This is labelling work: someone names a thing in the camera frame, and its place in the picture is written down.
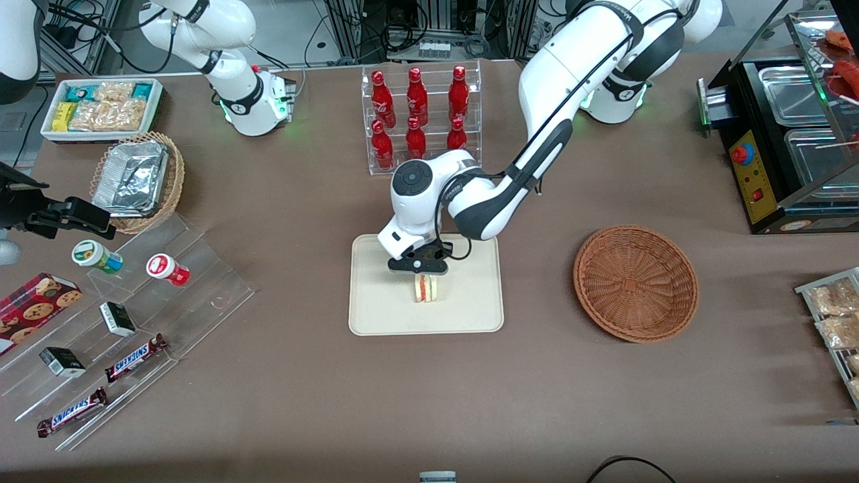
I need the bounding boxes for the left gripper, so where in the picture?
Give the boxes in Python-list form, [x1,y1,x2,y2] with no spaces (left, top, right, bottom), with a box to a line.
[378,227,450,280]

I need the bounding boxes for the beige plastic tray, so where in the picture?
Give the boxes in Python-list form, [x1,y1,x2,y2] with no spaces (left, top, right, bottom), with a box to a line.
[348,230,505,336]

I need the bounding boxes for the aluminium foil tray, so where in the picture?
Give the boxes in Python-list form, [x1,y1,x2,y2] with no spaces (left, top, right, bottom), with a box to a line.
[92,140,170,219]

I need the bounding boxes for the light wicker basket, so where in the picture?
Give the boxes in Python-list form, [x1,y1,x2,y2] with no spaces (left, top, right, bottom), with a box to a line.
[89,131,186,235]

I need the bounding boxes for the brown wicker basket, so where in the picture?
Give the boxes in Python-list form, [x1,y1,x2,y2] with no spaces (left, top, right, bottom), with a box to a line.
[573,224,700,343]

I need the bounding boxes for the tray of packaged snacks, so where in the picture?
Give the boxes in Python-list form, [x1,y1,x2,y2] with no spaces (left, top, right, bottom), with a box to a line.
[795,267,859,410]

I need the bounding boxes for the green lid cup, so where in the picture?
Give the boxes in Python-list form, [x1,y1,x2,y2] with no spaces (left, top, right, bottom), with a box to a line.
[72,239,124,275]

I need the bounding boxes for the red lid cup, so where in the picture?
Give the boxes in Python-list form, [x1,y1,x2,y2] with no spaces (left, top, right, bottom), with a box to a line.
[146,254,191,287]

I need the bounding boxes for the small black box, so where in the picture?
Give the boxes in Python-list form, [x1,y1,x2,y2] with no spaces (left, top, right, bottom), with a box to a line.
[99,302,137,337]
[39,347,87,378]

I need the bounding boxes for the white snack bin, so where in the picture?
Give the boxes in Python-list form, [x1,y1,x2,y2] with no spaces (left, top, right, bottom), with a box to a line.
[40,78,164,144]

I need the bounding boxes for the red cookie box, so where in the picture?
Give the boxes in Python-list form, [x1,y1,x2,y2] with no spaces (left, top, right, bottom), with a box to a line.
[0,272,83,357]

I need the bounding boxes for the clear acrylic stepped stand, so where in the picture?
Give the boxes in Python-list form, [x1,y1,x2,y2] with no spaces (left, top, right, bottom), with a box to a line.
[0,213,257,451]

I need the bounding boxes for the large clear cracker bag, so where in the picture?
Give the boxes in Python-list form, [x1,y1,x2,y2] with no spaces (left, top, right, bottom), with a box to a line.
[70,99,148,132]

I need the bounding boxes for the Snickers bar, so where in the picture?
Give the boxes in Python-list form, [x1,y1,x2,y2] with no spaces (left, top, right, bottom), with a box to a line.
[104,333,168,383]
[37,387,109,438]

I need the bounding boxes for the small clear cracker bag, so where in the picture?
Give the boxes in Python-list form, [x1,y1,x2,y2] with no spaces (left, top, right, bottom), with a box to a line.
[94,81,136,102]

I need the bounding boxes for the clear acrylic bottle rack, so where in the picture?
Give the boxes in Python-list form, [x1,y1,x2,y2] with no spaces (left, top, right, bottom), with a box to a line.
[361,59,483,176]

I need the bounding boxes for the black food warmer machine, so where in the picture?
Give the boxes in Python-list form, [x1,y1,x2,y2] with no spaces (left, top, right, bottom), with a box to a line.
[697,10,859,235]

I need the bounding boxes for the steel pan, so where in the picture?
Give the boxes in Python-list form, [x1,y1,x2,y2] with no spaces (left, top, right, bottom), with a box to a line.
[757,65,837,127]
[784,127,859,194]

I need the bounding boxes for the clear pastry bag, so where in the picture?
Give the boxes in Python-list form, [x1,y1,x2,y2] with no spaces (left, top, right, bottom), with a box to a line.
[815,314,859,350]
[807,278,859,317]

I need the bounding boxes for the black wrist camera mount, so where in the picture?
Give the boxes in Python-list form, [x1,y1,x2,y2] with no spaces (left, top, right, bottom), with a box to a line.
[0,161,50,230]

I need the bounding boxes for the black cable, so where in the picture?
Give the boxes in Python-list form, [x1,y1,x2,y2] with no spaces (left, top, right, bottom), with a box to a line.
[587,456,676,483]

